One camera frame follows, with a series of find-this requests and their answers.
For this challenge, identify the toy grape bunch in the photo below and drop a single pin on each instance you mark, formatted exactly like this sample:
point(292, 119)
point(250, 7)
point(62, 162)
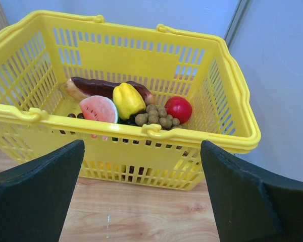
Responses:
point(157, 115)

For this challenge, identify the pink toy watermelon slice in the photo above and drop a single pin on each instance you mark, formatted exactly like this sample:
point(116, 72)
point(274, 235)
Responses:
point(99, 108)

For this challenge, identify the red toy apple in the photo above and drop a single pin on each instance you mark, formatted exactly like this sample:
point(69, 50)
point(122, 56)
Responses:
point(180, 108)

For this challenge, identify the dark purple toy grapes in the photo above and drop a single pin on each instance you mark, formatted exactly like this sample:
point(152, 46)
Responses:
point(80, 115)

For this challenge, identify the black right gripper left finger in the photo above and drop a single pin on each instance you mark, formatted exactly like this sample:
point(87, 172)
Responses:
point(35, 196)

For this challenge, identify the yellow toy fruit in basket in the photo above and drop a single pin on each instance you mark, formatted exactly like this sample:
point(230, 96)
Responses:
point(127, 100)

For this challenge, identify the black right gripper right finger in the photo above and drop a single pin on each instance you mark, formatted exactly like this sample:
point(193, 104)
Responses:
point(250, 203)

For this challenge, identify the dark red toy eggplant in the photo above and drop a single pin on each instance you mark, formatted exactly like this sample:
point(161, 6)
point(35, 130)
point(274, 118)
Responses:
point(80, 88)

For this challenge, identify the yellow plastic shopping basket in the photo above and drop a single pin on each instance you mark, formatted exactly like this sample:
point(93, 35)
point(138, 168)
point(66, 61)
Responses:
point(44, 49)

